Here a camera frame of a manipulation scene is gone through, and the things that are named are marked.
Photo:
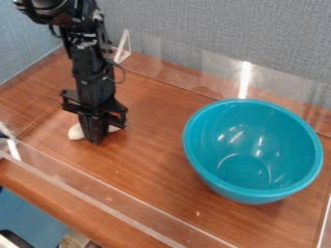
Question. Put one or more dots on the blue plastic bowl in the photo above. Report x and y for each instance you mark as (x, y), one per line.
(254, 150)

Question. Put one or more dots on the clear acrylic barrier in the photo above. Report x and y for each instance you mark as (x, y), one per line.
(224, 78)
(39, 175)

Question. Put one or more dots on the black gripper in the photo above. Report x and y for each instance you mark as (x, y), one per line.
(92, 99)

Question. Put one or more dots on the clear acrylic back barrier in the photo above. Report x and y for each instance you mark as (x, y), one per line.
(224, 78)

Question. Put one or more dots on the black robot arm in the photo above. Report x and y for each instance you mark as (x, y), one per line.
(76, 22)

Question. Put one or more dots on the clear acrylic front barrier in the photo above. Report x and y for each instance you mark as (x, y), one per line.
(39, 175)

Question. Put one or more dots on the white mushroom with red cap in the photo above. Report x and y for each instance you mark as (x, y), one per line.
(75, 131)

